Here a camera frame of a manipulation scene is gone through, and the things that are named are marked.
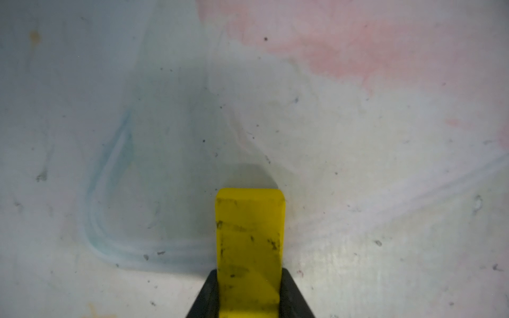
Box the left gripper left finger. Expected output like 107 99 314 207
186 270 220 318

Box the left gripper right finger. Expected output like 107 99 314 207
278 268 315 318

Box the yellow block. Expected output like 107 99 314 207
215 188 286 317

